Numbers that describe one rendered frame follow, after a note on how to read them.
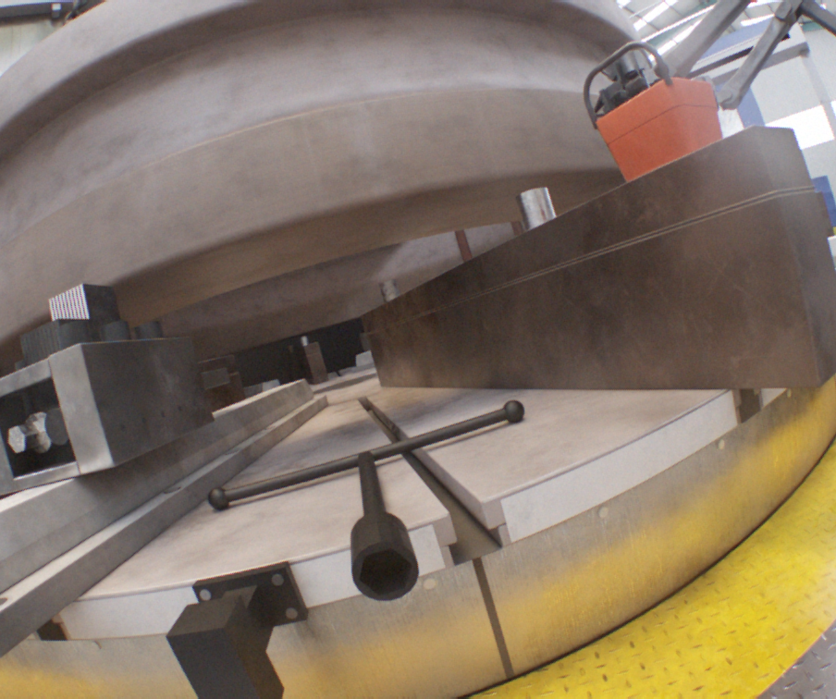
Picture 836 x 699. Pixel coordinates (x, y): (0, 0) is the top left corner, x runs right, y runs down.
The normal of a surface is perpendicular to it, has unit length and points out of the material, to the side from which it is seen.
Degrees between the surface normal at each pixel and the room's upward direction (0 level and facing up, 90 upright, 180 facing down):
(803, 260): 90
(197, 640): 90
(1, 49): 90
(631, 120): 97
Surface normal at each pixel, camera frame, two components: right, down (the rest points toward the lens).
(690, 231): -0.90, 0.27
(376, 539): -0.27, -0.96
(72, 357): -0.03, 0.04
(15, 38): 0.62, -0.15
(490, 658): 0.18, -0.01
